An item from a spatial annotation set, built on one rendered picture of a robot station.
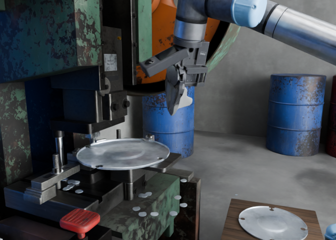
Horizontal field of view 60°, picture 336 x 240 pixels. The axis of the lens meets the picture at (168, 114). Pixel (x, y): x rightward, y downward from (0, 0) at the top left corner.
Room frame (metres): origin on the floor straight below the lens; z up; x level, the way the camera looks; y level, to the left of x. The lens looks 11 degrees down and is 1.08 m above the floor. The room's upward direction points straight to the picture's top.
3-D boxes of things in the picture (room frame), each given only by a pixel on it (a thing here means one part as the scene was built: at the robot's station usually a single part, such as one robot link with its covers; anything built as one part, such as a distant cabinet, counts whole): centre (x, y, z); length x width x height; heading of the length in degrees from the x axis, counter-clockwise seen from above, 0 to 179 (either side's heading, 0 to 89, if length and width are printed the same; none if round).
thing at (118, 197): (0.94, 0.25, 0.68); 0.45 x 0.30 x 0.06; 156
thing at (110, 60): (0.92, 0.22, 1.04); 0.17 x 0.15 x 0.30; 66
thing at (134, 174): (0.87, 0.10, 0.72); 0.25 x 0.14 x 0.14; 66
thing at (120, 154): (0.89, 0.14, 0.78); 0.29 x 0.29 x 0.01
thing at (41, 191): (0.78, 0.32, 0.76); 0.17 x 0.06 x 0.10; 156
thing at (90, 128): (0.94, 0.26, 0.86); 0.20 x 0.16 x 0.05; 156
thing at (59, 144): (0.89, 0.35, 0.81); 0.02 x 0.02 x 0.14
